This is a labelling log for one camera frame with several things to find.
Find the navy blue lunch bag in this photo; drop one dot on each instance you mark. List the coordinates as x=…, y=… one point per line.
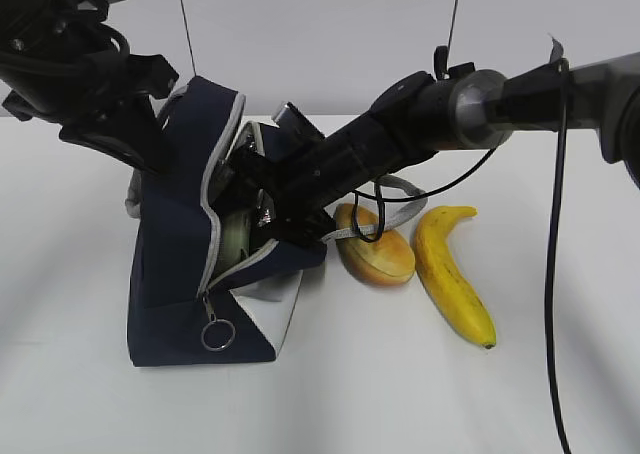
x=182, y=309

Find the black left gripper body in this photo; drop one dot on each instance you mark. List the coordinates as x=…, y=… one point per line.
x=77, y=74

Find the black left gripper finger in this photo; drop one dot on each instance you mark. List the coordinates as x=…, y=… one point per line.
x=104, y=143
x=145, y=144

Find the green lidded glass container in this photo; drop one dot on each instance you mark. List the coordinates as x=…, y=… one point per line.
x=235, y=239

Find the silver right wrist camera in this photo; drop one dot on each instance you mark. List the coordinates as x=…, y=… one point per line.
x=288, y=117

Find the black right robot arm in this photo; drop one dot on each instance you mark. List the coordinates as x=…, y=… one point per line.
x=420, y=116

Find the halved mango fruit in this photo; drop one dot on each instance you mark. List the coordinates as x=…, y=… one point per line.
x=390, y=261

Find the yellow banana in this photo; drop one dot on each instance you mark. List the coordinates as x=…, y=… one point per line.
x=452, y=294

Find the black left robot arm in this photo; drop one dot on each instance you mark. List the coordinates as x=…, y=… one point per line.
x=56, y=11

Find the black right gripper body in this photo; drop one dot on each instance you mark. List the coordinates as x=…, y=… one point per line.
x=314, y=174

